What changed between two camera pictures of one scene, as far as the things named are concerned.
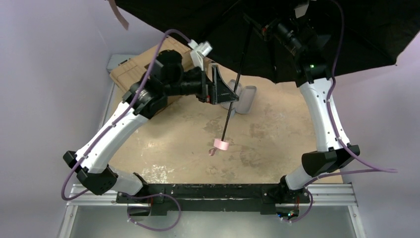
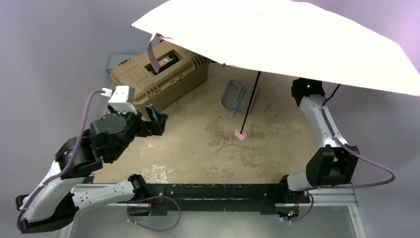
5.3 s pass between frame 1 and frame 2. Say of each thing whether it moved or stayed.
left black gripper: moved
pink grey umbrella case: stayed
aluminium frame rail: stayed
